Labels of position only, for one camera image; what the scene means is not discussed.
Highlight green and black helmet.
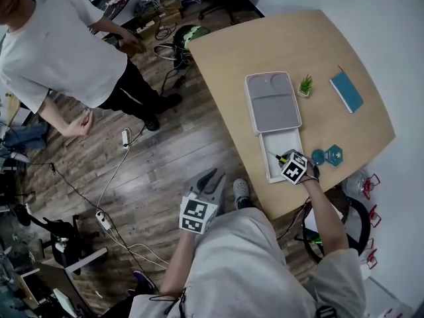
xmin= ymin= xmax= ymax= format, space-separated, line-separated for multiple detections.
xmin=172 ymin=25 xmax=211 ymax=51

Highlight round black chair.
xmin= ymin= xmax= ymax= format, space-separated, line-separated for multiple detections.
xmin=294 ymin=185 xmax=371 ymax=266

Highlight small potted green plant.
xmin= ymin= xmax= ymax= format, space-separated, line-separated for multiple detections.
xmin=297 ymin=74 xmax=314 ymax=98

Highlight person's right forearm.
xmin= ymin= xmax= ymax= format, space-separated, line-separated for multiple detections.
xmin=301 ymin=179 xmax=350 ymax=254

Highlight yellow and black screwdriver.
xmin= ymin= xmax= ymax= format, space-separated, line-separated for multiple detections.
xmin=267 ymin=150 xmax=288 ymax=164

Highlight blue notebook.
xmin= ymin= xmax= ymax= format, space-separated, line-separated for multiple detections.
xmin=329 ymin=65 xmax=364 ymax=115

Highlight white plastic tray box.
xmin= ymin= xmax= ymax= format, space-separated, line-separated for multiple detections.
xmin=244 ymin=71 xmax=304 ymax=184

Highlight person's right white clog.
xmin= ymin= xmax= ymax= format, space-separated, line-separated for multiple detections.
xmin=233 ymin=178 xmax=250 ymax=208

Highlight tan woven basket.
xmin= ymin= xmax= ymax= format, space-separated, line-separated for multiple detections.
xmin=119 ymin=37 xmax=148 ymax=58

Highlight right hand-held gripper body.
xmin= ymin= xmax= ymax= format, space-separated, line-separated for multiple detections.
xmin=280 ymin=148 xmax=309 ymax=186

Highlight black metal stand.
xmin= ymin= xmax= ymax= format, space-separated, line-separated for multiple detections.
xmin=41 ymin=214 xmax=100 ymax=276

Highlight white floor cable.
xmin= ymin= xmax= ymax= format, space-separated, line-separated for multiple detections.
xmin=97 ymin=147 xmax=130 ymax=213

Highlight person's grey shirt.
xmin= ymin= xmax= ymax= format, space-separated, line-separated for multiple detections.
xmin=127 ymin=207 xmax=367 ymax=318

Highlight round black side table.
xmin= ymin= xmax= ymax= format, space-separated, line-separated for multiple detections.
xmin=91 ymin=0 xmax=133 ymax=21

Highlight teal lantern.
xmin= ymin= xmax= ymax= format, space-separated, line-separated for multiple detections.
xmin=311 ymin=144 xmax=345 ymax=169

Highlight white paper sheet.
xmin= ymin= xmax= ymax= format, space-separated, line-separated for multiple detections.
xmin=303 ymin=206 xmax=345 ymax=232

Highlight blue denim cloth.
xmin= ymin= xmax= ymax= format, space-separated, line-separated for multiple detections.
xmin=3 ymin=123 xmax=50 ymax=151

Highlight person's left forearm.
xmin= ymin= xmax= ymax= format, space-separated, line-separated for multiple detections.
xmin=160 ymin=232 xmax=199 ymax=296

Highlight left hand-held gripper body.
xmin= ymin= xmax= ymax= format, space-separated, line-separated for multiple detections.
xmin=178 ymin=190 xmax=219 ymax=235

